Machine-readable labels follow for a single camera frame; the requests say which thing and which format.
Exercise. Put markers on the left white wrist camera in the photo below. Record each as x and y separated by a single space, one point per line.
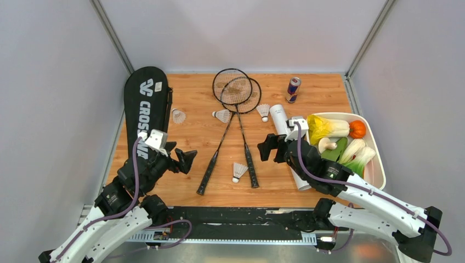
155 140

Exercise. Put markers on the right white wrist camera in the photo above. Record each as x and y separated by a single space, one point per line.
297 127

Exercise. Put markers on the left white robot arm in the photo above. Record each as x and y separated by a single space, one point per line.
123 207

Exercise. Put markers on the white plastic basin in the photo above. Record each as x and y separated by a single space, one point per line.
374 171

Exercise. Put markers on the white shuttlecock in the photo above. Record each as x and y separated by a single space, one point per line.
178 116
238 171
263 110
222 115

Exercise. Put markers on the black Crossway racket bag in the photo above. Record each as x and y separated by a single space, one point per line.
147 103

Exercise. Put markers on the black badminton racket rear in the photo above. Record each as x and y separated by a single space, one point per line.
239 94

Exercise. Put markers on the green leaf vegetable toy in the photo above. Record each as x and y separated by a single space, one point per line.
334 155

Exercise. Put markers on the red blue drink can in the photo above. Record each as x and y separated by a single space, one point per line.
292 90

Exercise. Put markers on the white green bok choy toy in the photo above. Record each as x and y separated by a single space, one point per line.
362 157

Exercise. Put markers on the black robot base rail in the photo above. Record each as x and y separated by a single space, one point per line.
238 225

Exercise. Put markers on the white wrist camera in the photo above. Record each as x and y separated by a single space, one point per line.
155 140
297 127

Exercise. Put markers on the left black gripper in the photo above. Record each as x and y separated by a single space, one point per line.
186 158

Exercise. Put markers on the white shuttlecock tube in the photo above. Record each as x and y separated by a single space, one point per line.
279 117

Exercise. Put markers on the yellow napa cabbage toy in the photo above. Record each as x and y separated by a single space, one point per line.
320 127

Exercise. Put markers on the small orange pumpkin toy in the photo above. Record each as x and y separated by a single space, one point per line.
357 129

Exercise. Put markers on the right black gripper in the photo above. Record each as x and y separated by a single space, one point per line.
272 142

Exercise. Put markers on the beige mushroom toy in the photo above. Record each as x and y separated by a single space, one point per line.
326 144

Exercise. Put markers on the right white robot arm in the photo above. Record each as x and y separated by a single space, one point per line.
414 230

